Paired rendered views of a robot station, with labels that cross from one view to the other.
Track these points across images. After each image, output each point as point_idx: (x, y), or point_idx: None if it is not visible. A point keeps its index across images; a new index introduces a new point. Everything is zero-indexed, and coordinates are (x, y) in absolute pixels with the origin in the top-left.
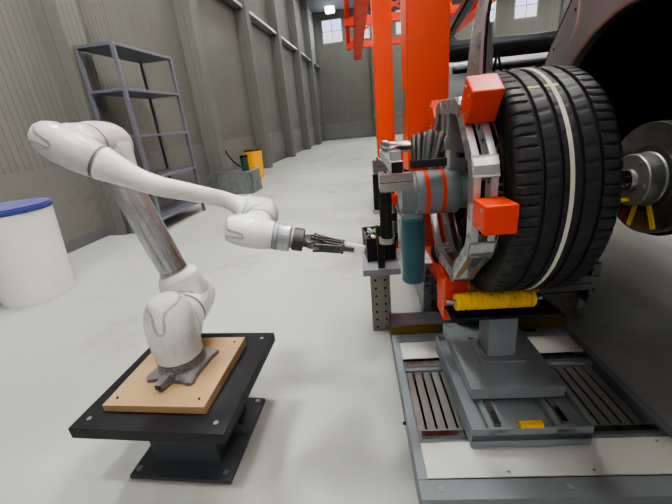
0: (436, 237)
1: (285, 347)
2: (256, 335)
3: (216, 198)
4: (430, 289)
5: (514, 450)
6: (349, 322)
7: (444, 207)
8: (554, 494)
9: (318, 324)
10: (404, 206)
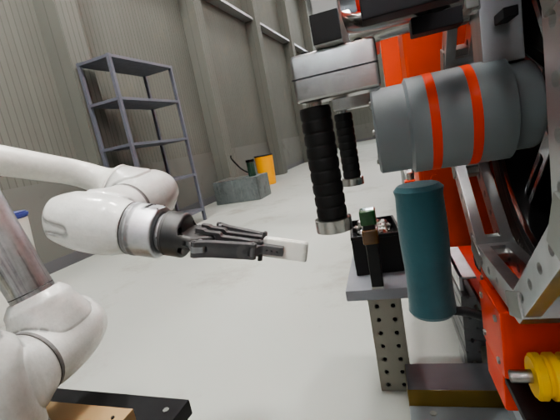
0: (472, 224)
1: (240, 411)
2: (161, 403)
3: (62, 172)
4: (476, 323)
5: None
6: (344, 372)
7: (479, 145)
8: None
9: (297, 372)
10: (382, 152)
